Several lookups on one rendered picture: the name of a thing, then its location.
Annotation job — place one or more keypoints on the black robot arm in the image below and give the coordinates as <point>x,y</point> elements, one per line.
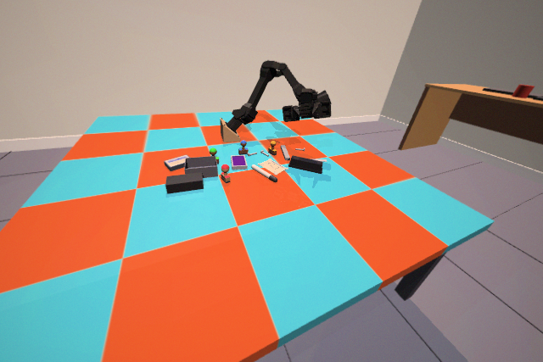
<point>268,71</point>

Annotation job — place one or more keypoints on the green-handled rubber stamp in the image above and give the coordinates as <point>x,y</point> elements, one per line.
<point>213,152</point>

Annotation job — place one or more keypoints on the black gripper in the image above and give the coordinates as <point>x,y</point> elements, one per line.
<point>306,110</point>

